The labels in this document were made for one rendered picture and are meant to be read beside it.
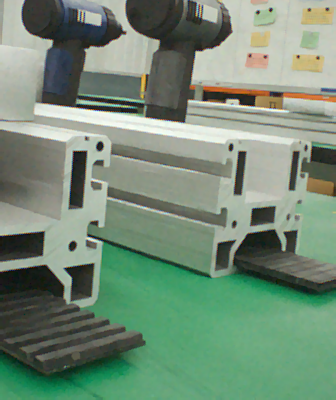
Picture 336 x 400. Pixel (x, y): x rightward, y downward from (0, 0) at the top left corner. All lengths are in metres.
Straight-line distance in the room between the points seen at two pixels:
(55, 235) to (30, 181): 0.03
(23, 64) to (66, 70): 0.49
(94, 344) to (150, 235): 0.18
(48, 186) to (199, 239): 0.12
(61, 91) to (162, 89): 0.22
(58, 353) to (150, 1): 0.45
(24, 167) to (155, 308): 0.10
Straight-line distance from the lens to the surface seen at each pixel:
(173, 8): 0.64
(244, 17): 4.05
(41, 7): 0.84
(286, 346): 0.31
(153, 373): 0.27
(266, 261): 0.42
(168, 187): 0.42
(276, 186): 0.46
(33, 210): 0.33
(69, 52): 0.87
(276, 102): 5.18
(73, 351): 0.26
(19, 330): 0.28
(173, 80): 0.67
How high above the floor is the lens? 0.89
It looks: 7 degrees down
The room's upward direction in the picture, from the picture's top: 6 degrees clockwise
